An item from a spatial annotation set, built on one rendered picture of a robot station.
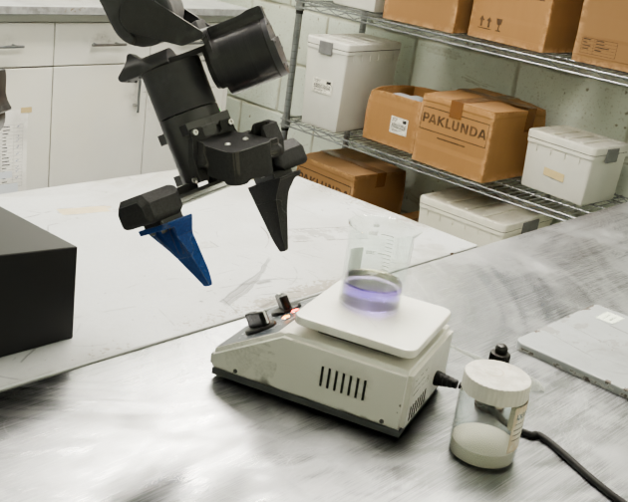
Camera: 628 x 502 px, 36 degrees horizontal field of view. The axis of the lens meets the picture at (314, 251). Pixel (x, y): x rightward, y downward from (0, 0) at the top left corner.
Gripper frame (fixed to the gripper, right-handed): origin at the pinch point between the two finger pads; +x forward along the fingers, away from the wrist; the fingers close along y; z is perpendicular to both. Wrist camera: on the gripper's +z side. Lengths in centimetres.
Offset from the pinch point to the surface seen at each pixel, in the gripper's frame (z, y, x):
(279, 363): 3.2, -2.3, 12.4
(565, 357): 6.9, 29.8, 26.3
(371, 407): 9.8, 0.9, 18.3
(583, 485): 21.8, 10.7, 30.2
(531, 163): -129, 190, 28
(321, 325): 7.7, 0.5, 10.0
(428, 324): 10.9, 9.6, 13.9
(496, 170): -139, 184, 27
